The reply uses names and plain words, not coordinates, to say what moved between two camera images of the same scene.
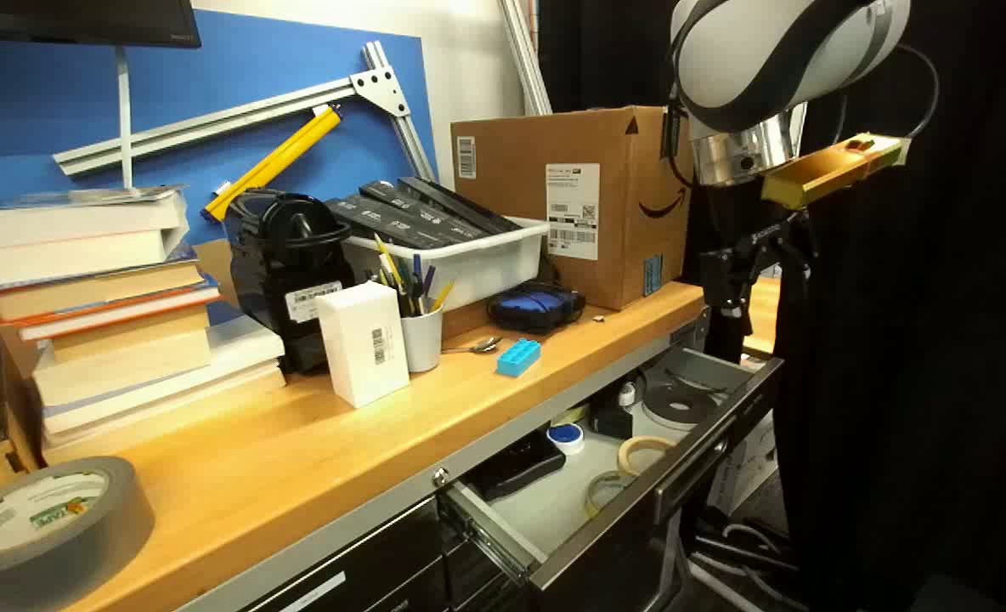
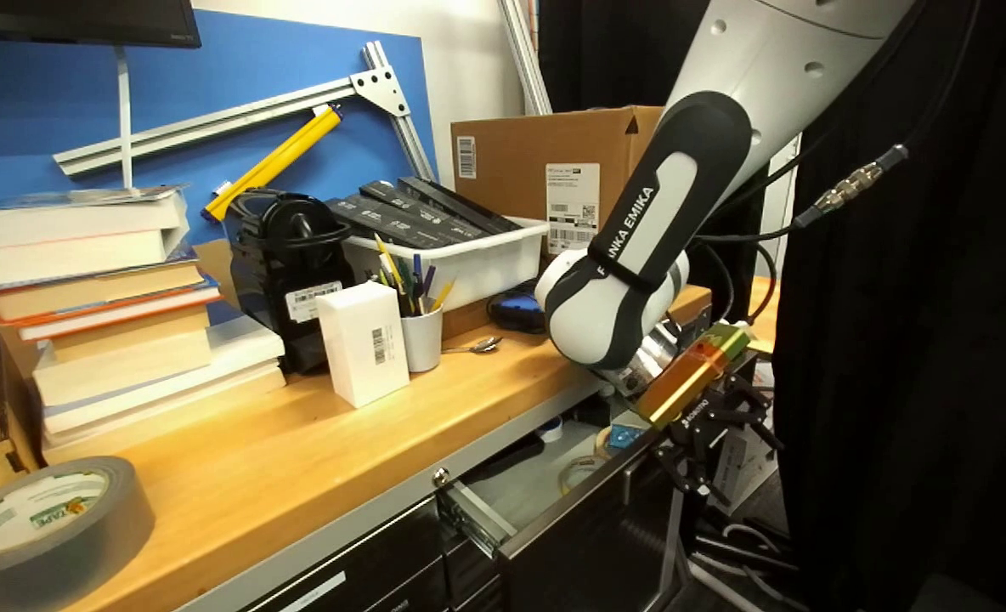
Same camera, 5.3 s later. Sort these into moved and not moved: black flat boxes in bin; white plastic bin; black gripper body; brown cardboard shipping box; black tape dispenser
Moved: black gripper body
Not moved: black tape dispenser; brown cardboard shipping box; black flat boxes in bin; white plastic bin
